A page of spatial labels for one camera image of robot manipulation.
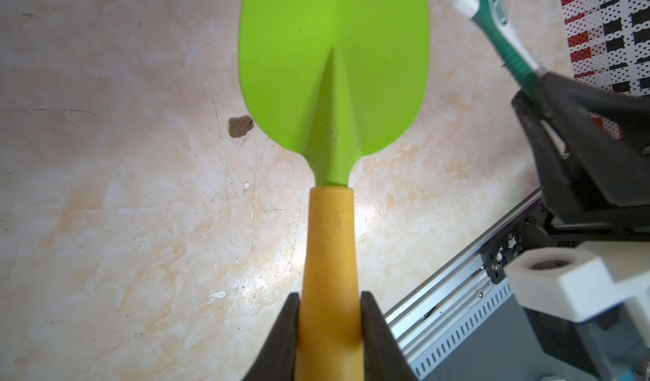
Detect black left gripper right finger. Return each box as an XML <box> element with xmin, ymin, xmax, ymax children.
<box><xmin>361</xmin><ymin>291</ymin><xmax>417</xmax><ymax>381</ymax></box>

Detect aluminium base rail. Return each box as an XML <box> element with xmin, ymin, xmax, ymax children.
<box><xmin>385</xmin><ymin>190</ymin><xmax>541</xmax><ymax>380</ymax></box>

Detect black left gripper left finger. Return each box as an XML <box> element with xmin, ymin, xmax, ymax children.
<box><xmin>243</xmin><ymin>292</ymin><xmax>300</xmax><ymax>381</ymax></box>

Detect green trowel yellow handle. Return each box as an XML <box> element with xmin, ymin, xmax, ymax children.
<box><xmin>238</xmin><ymin>0</ymin><xmax>429</xmax><ymax>380</ymax></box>

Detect white brush green handle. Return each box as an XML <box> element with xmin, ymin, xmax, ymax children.
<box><xmin>449</xmin><ymin>0</ymin><xmax>544</xmax><ymax>104</ymax></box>

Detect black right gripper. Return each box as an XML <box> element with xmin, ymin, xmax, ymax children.
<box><xmin>511</xmin><ymin>73</ymin><xmax>649</xmax><ymax>241</ymax></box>

